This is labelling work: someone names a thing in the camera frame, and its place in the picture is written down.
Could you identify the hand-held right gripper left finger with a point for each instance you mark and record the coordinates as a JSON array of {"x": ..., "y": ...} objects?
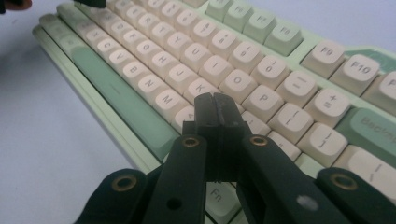
[{"x": 186, "y": 174}]

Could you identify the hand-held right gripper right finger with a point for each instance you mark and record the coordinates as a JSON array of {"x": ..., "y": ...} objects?
[{"x": 267, "y": 174}]

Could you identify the green and cream keyboard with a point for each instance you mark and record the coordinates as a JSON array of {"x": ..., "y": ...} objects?
[{"x": 214, "y": 68}]

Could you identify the white board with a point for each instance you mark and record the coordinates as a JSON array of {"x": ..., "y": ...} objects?
[{"x": 46, "y": 140}]

